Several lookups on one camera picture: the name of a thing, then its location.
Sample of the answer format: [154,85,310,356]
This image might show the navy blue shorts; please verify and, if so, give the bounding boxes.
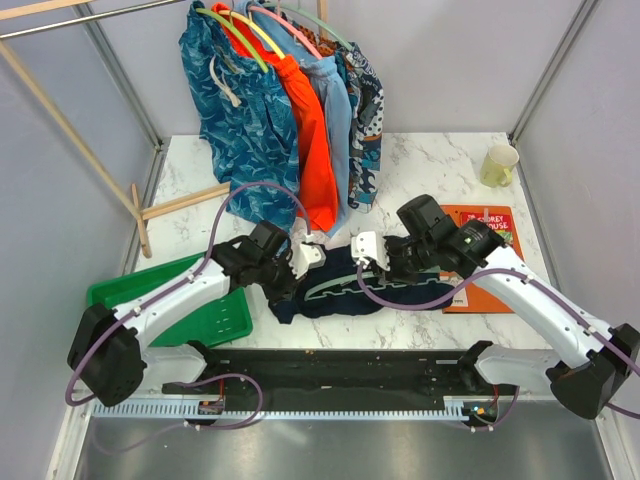
[269,246,453,324]

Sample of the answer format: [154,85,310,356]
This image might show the green plastic tray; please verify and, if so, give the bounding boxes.
[87,254,253,348]

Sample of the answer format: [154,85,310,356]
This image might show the blue patterned hanging shorts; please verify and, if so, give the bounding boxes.
[179,1,299,231]

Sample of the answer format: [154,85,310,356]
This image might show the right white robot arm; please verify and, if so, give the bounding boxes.
[386,194,639,420]

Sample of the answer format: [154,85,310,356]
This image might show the yellow hanger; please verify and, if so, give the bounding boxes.
[227,10,285,59]

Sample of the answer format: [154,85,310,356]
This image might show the red green children's book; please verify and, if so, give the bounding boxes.
[460,211,515,245]

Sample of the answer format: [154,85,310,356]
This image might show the pink hanger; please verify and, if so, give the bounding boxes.
[248,4,322,60]

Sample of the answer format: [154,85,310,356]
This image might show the pale yellow mug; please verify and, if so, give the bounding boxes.
[480,145,520,188]

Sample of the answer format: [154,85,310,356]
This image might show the patterned grey orange shorts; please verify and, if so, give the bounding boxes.
[293,23,385,213]

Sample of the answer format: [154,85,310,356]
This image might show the metal clothes rail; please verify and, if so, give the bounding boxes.
[1,0,182,40]

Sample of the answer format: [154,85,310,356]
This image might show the wooden clothes rack frame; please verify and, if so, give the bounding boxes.
[1,1,229,258]

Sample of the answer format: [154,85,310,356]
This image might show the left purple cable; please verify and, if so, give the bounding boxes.
[64,182,314,454]

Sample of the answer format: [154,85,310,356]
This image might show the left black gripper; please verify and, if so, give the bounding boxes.
[255,251,307,306]

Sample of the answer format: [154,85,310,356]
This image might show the lime green hanger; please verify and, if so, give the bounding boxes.
[195,8,269,73]

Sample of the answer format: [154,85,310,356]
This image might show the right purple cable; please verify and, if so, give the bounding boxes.
[357,259,640,434]

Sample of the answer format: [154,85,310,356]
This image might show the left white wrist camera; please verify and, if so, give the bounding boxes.
[289,234,326,279]

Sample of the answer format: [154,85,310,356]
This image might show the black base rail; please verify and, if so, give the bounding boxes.
[191,349,515,412]

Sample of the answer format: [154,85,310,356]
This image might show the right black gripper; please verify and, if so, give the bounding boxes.
[372,236,436,286]

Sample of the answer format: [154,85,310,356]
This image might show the white slotted cable duct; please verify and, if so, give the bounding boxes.
[91,397,497,422]

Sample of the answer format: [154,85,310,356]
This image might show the mint green loaded hanger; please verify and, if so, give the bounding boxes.
[260,0,353,52]

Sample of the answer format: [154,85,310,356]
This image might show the light blue hanging shorts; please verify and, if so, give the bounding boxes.
[235,1,351,237]

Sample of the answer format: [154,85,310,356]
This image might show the orange notebook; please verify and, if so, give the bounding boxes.
[442,204,524,314]

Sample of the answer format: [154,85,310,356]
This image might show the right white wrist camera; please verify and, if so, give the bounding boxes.
[350,231,390,272]

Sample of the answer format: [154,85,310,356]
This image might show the purple cable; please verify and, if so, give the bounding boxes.
[357,259,640,434]
[64,182,314,454]

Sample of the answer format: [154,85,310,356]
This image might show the orange hanging shorts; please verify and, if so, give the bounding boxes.
[211,3,338,231]

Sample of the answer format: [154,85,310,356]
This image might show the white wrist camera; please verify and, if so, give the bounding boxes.
[289,234,326,279]
[350,231,390,272]

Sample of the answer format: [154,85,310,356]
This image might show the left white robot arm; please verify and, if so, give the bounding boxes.
[67,221,324,407]

